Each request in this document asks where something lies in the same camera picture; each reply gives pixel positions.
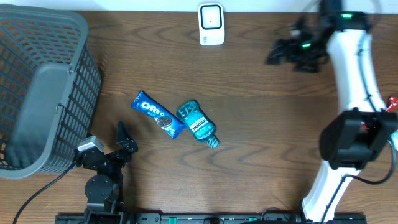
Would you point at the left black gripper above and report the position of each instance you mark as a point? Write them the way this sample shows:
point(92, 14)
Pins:
point(129, 145)

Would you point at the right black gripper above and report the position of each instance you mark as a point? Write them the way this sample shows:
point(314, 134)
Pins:
point(287, 44)

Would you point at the blue Oreo pack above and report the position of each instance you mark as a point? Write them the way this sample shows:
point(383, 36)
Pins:
point(163, 117)

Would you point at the blue mouthwash bottle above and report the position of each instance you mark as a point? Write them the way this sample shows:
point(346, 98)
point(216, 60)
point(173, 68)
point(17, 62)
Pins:
point(202, 128)

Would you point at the red coffee stick sachet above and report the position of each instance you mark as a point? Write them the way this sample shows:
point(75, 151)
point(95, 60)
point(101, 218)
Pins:
point(392, 105)

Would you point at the white wipes packet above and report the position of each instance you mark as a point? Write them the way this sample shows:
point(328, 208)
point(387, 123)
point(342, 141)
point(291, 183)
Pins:
point(394, 140)

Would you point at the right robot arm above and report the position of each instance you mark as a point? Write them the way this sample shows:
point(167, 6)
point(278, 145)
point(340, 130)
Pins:
point(363, 126)

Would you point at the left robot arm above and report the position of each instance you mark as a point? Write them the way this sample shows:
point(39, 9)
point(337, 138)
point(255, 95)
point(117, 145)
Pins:
point(104, 191)

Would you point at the grey plastic basket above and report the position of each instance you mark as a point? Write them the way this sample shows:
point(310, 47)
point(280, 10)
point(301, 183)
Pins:
point(50, 86)

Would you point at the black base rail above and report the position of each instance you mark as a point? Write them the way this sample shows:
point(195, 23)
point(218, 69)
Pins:
point(156, 218)

